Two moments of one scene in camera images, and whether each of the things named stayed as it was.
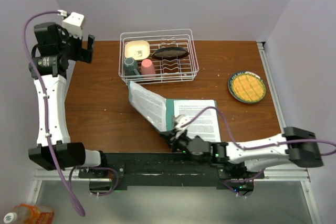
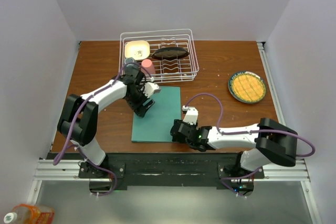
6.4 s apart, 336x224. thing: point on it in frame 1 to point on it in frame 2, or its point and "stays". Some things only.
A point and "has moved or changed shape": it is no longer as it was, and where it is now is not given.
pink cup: [147, 67] stays
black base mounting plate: [166, 169] stays
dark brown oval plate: [170, 53] stays
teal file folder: [170, 109] has moved or changed shape
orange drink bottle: [23, 213] stays
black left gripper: [83, 55] to [142, 110]
